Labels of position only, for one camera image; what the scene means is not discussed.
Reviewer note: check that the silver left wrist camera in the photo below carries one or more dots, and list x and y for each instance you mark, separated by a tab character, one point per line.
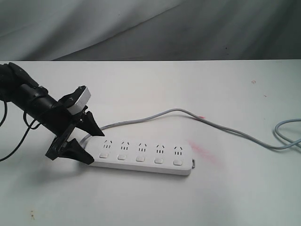
78	100

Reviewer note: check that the white power strip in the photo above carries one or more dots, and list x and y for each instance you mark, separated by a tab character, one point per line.
165	157

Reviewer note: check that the white backdrop cloth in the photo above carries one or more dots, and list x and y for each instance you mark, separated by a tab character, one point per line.
149	30

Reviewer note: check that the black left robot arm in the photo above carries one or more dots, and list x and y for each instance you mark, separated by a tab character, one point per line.
19	88

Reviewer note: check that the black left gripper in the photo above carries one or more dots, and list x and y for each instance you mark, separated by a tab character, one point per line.
56	118

